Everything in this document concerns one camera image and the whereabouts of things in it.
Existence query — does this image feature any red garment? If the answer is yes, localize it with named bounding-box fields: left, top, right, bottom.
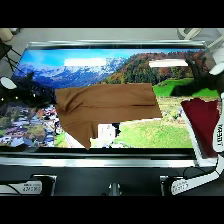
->
left=180, top=97, right=221, bottom=160

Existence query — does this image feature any black cable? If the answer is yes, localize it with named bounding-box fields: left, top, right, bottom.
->
left=181, top=165, right=205, bottom=178

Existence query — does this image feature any brown garment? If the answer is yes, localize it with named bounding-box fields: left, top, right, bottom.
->
left=54, top=82, right=164, bottom=151

